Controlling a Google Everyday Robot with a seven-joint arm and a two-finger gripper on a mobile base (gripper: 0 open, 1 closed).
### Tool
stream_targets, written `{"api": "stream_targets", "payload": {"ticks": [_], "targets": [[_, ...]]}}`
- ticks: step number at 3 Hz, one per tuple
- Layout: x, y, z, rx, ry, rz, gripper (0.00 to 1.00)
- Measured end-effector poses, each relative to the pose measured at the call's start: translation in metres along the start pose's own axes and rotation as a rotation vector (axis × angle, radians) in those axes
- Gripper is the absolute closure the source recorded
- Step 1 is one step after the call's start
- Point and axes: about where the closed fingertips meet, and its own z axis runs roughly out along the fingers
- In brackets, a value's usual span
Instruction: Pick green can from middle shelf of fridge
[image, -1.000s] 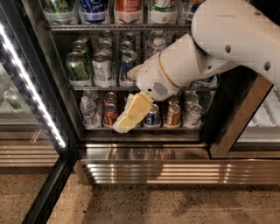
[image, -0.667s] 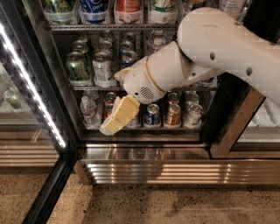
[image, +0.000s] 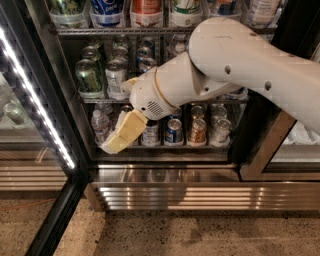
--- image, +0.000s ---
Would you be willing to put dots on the shelf water bottle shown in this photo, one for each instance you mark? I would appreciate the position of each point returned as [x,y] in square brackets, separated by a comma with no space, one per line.
[177,45]
[101,125]

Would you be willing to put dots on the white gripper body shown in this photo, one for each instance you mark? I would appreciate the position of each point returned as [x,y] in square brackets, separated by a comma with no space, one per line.
[146,94]

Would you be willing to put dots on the wire shelf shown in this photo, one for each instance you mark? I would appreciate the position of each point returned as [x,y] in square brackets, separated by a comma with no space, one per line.
[114,31]
[126,101]

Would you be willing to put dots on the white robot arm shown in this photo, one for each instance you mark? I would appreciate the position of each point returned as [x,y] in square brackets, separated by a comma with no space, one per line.
[223,56]

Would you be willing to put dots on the open glass fridge door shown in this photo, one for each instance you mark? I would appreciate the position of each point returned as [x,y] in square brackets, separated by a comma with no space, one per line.
[43,161]

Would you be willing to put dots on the middle wire shelf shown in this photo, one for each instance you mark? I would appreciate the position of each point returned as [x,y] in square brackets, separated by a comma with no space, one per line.
[126,101]

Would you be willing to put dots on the top shelf green bottle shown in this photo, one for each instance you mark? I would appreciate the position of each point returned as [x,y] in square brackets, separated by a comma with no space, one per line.
[69,14]

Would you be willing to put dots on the upper wire shelf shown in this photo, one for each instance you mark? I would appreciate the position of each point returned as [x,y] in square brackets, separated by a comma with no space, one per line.
[114,31]

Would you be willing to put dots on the bottom gold can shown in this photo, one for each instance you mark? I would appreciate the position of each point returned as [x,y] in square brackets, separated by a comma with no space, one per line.
[197,132]

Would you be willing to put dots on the middle shelf water bottle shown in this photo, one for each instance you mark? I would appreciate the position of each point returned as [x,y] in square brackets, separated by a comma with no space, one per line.
[177,45]

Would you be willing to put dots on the bottom silver can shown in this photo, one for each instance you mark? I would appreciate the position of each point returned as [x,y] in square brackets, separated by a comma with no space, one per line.
[221,130]

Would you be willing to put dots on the steel fridge base grille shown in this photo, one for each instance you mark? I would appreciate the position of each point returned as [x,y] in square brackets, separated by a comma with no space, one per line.
[204,196]

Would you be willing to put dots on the top shelf orange bottle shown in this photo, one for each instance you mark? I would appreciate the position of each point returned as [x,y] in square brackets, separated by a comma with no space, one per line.
[145,13]

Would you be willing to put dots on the front white can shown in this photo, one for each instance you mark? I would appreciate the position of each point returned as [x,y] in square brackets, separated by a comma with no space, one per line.
[116,74]

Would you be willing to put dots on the bottom blue can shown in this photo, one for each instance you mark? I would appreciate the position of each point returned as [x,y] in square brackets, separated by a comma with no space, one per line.
[173,131]

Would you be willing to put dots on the dark juice bottle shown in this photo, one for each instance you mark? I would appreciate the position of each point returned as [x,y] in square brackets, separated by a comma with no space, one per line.
[150,136]

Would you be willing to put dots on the green can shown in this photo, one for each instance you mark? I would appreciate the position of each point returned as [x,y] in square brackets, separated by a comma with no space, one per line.
[93,54]
[88,76]

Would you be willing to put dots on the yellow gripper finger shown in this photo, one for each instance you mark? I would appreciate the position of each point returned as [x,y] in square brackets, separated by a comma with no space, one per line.
[129,127]
[129,85]

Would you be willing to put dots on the top shelf pepsi bottle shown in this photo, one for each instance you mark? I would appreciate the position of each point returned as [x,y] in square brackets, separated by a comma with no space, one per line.
[106,13]

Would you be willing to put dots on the bottom shelf water bottle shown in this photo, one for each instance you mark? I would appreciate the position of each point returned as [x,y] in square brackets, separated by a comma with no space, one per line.
[101,125]

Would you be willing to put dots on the front blue silver can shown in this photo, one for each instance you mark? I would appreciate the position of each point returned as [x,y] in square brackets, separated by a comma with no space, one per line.
[146,64]

